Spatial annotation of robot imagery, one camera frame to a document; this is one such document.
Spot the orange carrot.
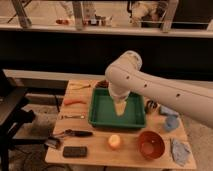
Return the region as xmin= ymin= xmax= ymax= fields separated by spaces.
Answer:
xmin=63 ymin=99 xmax=86 ymax=106

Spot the small dark round object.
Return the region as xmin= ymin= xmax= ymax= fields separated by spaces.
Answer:
xmin=145 ymin=100 xmax=158 ymax=114

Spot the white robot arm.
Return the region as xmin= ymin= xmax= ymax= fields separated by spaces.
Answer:
xmin=105 ymin=50 xmax=213 ymax=129

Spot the blue cup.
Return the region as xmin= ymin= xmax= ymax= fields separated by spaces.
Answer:
xmin=164 ymin=116 xmax=179 ymax=132

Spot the green plastic tray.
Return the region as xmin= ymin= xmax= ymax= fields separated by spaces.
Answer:
xmin=88 ymin=88 xmax=146 ymax=129

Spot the red bowl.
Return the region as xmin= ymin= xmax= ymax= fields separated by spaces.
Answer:
xmin=138 ymin=131 xmax=165 ymax=160

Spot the blue crumpled cloth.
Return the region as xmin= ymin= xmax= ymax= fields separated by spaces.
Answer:
xmin=170 ymin=138 xmax=190 ymax=167

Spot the yellow apple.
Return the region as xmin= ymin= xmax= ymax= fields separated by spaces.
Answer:
xmin=108 ymin=134 xmax=121 ymax=150

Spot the small metal clip tool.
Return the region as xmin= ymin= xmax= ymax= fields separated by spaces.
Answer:
xmin=44 ymin=137 xmax=61 ymax=149

